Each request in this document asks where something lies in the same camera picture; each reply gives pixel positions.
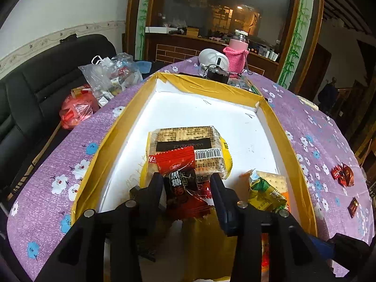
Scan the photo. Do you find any brown wooden door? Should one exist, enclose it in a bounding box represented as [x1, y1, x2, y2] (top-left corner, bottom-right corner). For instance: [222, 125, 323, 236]
[297, 43, 332, 103]

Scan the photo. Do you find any red plastic bag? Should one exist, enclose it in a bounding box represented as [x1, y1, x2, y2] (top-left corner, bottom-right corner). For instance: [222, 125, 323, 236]
[59, 85, 100, 130]

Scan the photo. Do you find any purple floral tablecloth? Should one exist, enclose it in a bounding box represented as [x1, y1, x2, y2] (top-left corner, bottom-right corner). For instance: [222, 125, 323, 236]
[6, 56, 372, 281]

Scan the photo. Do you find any white remote control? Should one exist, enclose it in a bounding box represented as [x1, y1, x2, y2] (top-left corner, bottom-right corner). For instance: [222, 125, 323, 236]
[297, 95, 319, 110]

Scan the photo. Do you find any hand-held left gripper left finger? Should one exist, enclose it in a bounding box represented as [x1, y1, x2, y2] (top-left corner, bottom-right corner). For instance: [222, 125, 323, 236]
[34, 172, 165, 282]

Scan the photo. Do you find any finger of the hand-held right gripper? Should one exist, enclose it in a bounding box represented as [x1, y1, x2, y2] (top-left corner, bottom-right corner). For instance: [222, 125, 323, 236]
[308, 233, 371, 271]

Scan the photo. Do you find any yellow taped cardboard box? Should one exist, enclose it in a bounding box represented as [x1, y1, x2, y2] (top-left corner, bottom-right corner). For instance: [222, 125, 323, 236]
[70, 71, 318, 281]

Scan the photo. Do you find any green pea snack packet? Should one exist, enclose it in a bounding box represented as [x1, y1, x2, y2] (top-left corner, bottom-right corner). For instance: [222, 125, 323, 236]
[247, 169, 287, 212]

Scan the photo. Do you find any clear yellow cracker packet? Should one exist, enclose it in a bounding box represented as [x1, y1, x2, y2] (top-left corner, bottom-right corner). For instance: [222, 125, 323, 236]
[146, 126, 234, 180]

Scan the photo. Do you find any small black device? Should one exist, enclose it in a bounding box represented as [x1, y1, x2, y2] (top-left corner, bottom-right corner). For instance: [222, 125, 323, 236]
[203, 65, 230, 84]

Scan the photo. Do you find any wooden stick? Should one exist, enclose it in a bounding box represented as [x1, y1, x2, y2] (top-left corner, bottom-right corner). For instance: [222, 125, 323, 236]
[7, 122, 62, 202]

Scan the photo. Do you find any clear plastic bag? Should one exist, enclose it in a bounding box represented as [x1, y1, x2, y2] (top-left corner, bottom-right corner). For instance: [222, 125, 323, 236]
[79, 52, 144, 99]

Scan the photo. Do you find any pink knit sleeve bottle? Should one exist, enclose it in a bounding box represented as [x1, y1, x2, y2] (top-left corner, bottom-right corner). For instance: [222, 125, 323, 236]
[223, 29, 250, 74]

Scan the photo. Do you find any brown red candy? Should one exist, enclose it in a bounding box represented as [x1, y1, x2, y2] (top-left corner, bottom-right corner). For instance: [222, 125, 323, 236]
[341, 163, 355, 187]

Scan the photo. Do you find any row of small bottles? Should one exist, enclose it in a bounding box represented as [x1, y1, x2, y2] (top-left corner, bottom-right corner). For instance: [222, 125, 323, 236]
[255, 45, 279, 62]

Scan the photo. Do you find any small dark red chocolate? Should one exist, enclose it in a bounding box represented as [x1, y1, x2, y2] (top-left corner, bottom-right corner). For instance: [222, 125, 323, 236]
[347, 197, 360, 218]

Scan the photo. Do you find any long white box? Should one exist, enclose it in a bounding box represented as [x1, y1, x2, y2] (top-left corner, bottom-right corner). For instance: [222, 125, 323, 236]
[145, 26, 177, 34]

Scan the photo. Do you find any black leather sofa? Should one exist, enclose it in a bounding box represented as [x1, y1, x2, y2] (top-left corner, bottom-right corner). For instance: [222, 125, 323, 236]
[0, 34, 118, 200]

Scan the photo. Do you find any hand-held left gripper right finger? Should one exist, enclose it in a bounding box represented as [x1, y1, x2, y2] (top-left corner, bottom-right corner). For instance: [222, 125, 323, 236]
[210, 173, 338, 282]

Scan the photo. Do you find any orange cracker packet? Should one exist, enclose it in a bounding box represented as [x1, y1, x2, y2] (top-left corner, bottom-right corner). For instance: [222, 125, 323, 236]
[258, 173, 291, 272]

